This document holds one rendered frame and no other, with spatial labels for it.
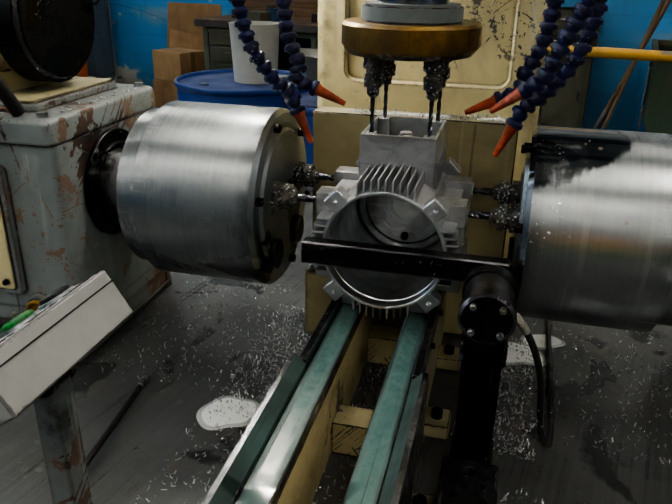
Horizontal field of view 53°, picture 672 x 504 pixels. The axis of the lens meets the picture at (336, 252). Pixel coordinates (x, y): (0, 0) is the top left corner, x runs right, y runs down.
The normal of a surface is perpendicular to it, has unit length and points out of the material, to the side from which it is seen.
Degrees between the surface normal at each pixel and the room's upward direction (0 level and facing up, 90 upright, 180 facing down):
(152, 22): 90
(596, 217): 66
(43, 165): 90
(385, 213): 90
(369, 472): 0
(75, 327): 58
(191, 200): 77
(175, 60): 90
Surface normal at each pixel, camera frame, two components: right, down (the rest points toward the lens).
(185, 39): -0.40, 0.16
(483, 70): -0.25, 0.38
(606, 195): -0.19, -0.22
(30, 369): 0.83, -0.40
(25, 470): 0.01, -0.92
